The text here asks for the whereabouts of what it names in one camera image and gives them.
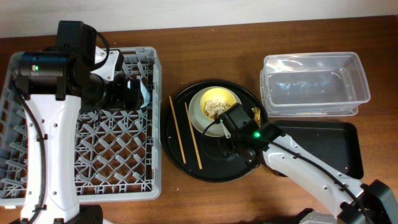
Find blue cup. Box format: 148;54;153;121
140;80;151;108

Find gold snack wrapper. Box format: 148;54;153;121
251;107;261;126

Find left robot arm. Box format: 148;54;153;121
9;21;150;223

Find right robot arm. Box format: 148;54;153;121
218;103;397;223

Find grey dishwasher rack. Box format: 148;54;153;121
1;47;162;207

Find round black tray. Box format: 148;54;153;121
161;80;268;182

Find grey plate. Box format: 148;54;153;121
188;86;241;133

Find yellow bowl with food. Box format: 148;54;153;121
200;86;239;120

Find left wooden chopstick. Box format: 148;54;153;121
169;95;187;165

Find wooden chopstick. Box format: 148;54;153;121
184;102;203;170
169;95;187;165

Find right wooden chopstick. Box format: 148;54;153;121
184;102;203;170

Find black rectangular tray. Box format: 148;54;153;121
274;120;364;179

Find clear plastic bin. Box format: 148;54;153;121
260;52;371;118

